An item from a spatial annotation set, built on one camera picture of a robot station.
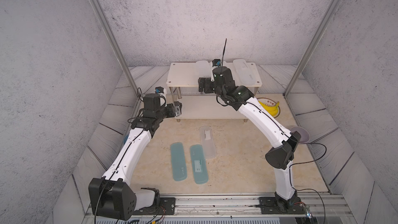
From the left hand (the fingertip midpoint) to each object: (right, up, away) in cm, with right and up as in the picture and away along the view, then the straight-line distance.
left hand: (176, 104), depth 80 cm
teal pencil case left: (0, -32, +8) cm, 33 cm away
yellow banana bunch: (+60, -4, +25) cm, 65 cm away
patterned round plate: (+63, +2, +35) cm, 72 cm away
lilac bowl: (+74, -18, +13) cm, 77 cm away
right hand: (+15, +12, -4) cm, 20 cm away
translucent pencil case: (+16, -22, +17) cm, 32 cm away
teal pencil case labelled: (+11, -32, +5) cm, 35 cm away
